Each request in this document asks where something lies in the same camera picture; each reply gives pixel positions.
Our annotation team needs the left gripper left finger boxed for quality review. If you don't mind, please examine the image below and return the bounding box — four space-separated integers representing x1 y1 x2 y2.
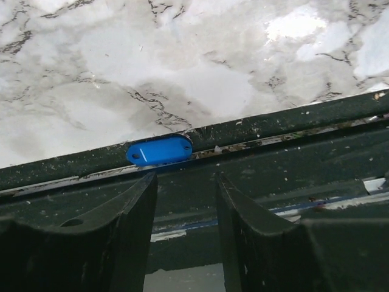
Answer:
1 173 158 291

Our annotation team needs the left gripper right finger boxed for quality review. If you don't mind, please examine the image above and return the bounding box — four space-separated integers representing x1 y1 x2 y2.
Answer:
216 175 388 291

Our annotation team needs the blue key tag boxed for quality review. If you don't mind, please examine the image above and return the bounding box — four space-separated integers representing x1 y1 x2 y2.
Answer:
126 136 193 167

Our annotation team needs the black mounting rail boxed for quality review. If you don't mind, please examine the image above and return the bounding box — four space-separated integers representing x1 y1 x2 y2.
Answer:
1 89 388 273

